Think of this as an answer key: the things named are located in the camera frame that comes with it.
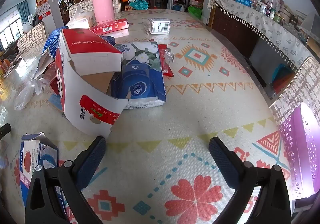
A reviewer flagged teal plastic bag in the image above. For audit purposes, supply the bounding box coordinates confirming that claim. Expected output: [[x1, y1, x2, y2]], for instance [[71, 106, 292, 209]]
[[129, 0, 150, 10]]

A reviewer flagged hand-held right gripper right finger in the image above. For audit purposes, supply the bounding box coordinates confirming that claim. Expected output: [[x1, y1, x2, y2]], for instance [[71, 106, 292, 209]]
[[209, 137, 293, 224]]

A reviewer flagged green plastic bag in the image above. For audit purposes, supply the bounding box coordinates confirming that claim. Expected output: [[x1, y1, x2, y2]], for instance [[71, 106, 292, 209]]
[[187, 6, 202, 18]]

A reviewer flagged pink thermos bottle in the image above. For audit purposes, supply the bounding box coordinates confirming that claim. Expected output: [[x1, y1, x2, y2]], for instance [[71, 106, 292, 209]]
[[90, 0, 116, 25]]

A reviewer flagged blue dotted bag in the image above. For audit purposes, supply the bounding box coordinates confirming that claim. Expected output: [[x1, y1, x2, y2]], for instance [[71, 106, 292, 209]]
[[42, 28, 63, 57]]

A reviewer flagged torn white cardboard piece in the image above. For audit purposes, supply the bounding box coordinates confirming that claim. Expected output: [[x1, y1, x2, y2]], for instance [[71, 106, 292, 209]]
[[35, 51, 59, 82]]

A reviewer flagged patterned tablecloth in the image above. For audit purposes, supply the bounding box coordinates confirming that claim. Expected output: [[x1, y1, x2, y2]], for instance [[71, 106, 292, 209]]
[[0, 9, 295, 224]]

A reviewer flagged blue floral tissue pack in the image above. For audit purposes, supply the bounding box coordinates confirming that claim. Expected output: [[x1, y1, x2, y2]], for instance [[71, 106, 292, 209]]
[[110, 41, 167, 110]]

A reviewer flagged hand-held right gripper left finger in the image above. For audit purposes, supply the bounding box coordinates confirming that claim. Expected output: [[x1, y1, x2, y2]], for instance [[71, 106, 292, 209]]
[[25, 136, 107, 224]]

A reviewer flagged dark wooden sideboard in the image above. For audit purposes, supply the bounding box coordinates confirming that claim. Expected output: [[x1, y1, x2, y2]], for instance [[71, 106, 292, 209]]
[[211, 7, 259, 60]]

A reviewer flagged small blue white carton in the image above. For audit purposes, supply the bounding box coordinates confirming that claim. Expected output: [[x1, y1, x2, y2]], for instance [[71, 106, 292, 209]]
[[14, 132, 65, 214]]

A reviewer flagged red flat box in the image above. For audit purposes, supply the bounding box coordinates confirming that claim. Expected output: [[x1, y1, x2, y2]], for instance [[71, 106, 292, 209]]
[[89, 19, 130, 37]]

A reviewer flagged beige tissue box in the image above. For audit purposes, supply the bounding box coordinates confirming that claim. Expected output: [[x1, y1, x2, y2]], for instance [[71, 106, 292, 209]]
[[65, 0, 97, 30]]

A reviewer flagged clear plastic bottle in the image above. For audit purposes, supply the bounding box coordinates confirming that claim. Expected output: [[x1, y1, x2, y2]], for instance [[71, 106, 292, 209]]
[[267, 0, 277, 16]]

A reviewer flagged clear plastic bag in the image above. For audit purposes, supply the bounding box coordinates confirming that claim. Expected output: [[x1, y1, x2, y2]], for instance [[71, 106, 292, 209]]
[[14, 69, 50, 111]]

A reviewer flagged red snack packet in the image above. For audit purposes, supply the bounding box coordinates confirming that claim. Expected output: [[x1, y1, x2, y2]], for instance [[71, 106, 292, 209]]
[[158, 44, 175, 77]]

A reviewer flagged leaf print tasselled cloth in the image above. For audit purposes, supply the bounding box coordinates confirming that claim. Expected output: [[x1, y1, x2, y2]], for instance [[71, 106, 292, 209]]
[[209, 0, 320, 70]]

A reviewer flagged mesh food cover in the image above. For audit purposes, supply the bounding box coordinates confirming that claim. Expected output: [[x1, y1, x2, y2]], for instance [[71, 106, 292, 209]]
[[299, 12, 320, 40]]

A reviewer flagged torn red white cardboard box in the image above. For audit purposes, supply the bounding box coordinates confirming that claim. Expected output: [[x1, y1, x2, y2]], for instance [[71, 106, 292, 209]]
[[54, 28, 129, 140]]

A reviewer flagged black bar-shaped object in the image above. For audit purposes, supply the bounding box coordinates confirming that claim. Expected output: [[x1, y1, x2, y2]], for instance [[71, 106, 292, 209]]
[[0, 124, 12, 140]]

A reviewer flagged purple plastic basket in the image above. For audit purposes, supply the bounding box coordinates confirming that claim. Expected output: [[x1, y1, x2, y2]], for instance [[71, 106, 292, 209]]
[[278, 102, 320, 199]]

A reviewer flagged teal plastic object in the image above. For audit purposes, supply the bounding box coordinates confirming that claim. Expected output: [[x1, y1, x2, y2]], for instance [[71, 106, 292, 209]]
[[271, 64, 295, 90]]

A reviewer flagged small white labelled box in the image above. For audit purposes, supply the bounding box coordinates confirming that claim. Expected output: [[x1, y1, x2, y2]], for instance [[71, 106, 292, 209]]
[[145, 18, 171, 35]]

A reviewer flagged red wall calendar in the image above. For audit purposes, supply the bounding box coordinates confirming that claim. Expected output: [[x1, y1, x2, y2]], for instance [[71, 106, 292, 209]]
[[36, 0, 52, 20]]

